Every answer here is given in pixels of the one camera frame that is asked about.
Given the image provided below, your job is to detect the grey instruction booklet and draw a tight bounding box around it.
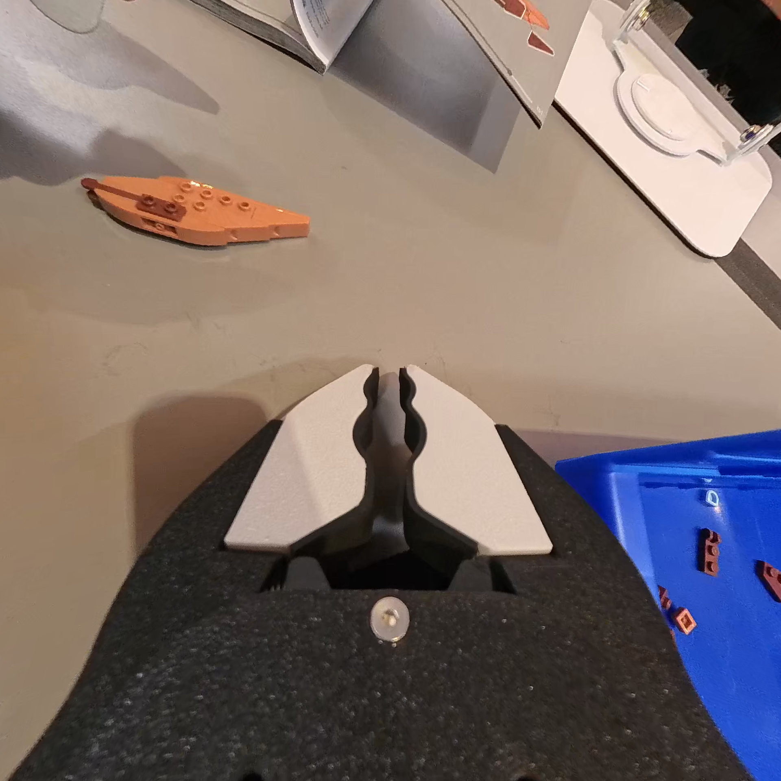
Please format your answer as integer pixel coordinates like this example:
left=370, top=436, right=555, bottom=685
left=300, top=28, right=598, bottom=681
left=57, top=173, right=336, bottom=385
left=186, top=0, right=594, bottom=175

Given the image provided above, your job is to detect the dark grey strip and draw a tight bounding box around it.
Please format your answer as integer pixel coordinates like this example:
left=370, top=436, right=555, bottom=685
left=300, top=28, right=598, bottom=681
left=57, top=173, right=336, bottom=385
left=714, top=238, right=781, bottom=330

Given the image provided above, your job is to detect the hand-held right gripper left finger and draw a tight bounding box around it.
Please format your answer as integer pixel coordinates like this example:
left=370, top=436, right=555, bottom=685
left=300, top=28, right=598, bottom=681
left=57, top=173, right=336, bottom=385
left=224, top=364, right=375, bottom=557

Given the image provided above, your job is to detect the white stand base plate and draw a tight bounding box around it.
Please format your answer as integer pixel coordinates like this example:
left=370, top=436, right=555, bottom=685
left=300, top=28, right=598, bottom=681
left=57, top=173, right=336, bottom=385
left=552, top=0, right=781, bottom=258

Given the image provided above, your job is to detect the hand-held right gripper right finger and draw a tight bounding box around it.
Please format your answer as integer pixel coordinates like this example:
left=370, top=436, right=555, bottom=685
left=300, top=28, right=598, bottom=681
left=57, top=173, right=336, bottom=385
left=399, top=364, right=554, bottom=558

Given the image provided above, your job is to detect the blue plastic bin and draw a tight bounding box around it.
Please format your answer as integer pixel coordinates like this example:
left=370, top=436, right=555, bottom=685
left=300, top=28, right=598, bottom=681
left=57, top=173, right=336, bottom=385
left=555, top=430, right=781, bottom=781

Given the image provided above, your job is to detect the orange brick ship hull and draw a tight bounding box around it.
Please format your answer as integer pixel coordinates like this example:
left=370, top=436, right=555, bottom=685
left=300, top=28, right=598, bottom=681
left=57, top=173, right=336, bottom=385
left=81, top=176, right=311, bottom=247

